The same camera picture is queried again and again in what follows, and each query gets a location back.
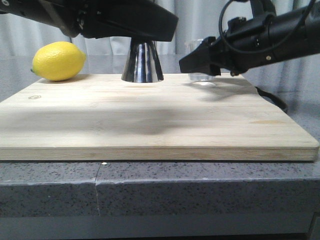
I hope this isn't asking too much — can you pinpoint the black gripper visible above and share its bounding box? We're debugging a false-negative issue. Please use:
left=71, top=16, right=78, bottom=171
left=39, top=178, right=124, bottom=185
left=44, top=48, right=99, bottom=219
left=0, top=0, right=84, bottom=38
left=178, top=16, right=273, bottom=76

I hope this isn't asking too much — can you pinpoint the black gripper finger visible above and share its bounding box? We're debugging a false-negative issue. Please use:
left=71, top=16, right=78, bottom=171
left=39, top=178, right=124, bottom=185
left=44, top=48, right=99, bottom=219
left=79, top=0, right=179, bottom=42

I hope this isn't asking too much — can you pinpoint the small glass beaker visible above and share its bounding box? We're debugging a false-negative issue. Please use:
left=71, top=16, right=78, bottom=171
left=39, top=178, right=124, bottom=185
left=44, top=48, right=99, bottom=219
left=185, top=38, right=215, bottom=82

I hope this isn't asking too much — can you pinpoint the steel double jigger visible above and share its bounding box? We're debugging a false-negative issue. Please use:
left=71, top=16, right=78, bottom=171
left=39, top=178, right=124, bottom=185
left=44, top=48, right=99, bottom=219
left=121, top=38, right=164, bottom=83

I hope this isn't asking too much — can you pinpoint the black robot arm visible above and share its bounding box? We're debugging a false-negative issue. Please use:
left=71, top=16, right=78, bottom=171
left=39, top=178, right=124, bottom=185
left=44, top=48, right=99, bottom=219
left=179, top=0, right=320, bottom=76

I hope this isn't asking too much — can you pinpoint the yellow lemon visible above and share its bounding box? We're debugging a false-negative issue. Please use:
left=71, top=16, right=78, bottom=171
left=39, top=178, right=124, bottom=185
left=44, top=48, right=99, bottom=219
left=31, top=41, right=87, bottom=81

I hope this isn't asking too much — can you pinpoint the grey curtain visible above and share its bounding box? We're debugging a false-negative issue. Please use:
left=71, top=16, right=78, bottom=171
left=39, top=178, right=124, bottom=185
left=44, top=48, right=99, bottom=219
left=0, top=0, right=320, bottom=61

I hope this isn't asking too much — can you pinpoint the wooden cutting board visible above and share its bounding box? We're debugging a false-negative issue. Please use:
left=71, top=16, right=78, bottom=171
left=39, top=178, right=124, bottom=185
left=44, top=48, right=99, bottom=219
left=0, top=73, right=319, bottom=161

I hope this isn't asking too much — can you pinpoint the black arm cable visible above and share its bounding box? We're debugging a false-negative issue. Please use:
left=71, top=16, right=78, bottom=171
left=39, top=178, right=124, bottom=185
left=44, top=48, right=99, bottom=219
left=218, top=0, right=318, bottom=55

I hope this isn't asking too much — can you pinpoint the black board handle strap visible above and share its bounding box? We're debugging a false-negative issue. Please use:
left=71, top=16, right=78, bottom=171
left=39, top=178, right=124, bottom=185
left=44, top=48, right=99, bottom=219
left=254, top=86, right=289, bottom=113

